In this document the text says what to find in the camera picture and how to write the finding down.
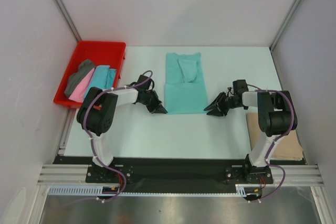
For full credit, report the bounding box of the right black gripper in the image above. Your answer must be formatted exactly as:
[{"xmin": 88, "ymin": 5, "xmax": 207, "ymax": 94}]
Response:
[{"xmin": 205, "ymin": 92, "xmax": 240, "ymax": 117}]

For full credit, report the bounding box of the mint green t shirt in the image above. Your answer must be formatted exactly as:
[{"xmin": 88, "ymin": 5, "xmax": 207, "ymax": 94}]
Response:
[{"xmin": 164, "ymin": 53, "xmax": 208, "ymax": 114}]

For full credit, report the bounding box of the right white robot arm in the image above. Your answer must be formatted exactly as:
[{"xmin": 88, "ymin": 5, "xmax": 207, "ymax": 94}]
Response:
[{"xmin": 204, "ymin": 79, "xmax": 298, "ymax": 184}]

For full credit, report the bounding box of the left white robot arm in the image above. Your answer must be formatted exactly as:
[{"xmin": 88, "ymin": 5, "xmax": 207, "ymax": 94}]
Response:
[{"xmin": 77, "ymin": 70, "xmax": 167, "ymax": 182}]

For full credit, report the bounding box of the blue t shirt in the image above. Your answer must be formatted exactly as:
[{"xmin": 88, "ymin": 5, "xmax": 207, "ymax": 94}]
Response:
[{"xmin": 83, "ymin": 65, "xmax": 117, "ymax": 98}]

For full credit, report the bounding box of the red plastic bin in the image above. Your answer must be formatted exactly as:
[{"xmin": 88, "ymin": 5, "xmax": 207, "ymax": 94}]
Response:
[{"xmin": 54, "ymin": 40, "xmax": 126, "ymax": 109}]

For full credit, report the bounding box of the pink t shirt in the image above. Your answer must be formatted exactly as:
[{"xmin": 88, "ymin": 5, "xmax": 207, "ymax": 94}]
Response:
[{"xmin": 68, "ymin": 68, "xmax": 95, "ymax": 102}]

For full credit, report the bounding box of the folded beige t shirt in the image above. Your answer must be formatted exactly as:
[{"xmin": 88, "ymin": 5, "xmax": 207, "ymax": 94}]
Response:
[{"xmin": 246, "ymin": 113, "xmax": 303, "ymax": 161}]

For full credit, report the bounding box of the grey t shirt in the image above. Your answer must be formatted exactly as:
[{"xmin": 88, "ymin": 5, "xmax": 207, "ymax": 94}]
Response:
[{"xmin": 64, "ymin": 59, "xmax": 96, "ymax": 97}]

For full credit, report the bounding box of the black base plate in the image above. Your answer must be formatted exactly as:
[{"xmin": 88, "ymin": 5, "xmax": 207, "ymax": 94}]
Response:
[{"xmin": 53, "ymin": 156, "xmax": 306, "ymax": 194}]

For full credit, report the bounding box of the white slotted cable duct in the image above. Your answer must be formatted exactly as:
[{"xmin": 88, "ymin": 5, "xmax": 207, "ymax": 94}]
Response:
[{"xmin": 48, "ymin": 185, "xmax": 260, "ymax": 197}]

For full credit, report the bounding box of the aluminium rail frame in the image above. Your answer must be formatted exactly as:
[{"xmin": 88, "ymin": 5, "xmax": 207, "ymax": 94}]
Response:
[{"xmin": 34, "ymin": 109, "xmax": 334, "ymax": 223}]

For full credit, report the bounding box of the right aluminium corner post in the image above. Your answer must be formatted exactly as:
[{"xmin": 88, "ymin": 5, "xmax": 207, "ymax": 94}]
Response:
[{"xmin": 269, "ymin": 0, "xmax": 303, "ymax": 53}]

